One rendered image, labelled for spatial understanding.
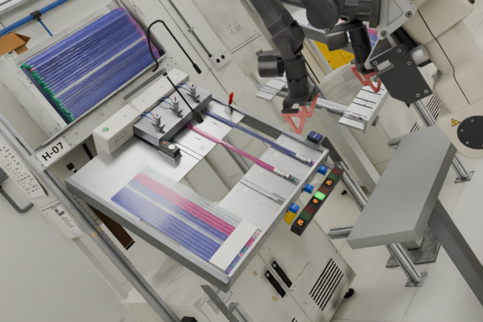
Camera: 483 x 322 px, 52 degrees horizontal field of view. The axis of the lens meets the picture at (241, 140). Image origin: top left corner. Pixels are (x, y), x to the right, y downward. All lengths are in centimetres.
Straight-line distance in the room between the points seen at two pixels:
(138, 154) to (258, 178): 47
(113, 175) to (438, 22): 120
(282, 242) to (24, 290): 177
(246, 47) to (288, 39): 169
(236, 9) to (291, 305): 161
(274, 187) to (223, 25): 142
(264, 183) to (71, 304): 193
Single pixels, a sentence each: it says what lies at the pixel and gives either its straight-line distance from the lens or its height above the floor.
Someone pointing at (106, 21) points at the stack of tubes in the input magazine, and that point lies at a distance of 214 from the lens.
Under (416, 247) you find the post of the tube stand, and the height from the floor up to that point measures 2.
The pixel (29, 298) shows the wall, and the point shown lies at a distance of 338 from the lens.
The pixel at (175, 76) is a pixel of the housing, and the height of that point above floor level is 129.
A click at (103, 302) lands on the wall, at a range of 353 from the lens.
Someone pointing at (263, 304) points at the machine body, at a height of 38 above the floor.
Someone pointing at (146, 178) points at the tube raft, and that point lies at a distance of 185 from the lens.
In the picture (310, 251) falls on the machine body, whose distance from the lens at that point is 227.
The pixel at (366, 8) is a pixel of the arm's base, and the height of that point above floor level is 119.
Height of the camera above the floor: 136
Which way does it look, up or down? 12 degrees down
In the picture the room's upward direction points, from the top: 37 degrees counter-clockwise
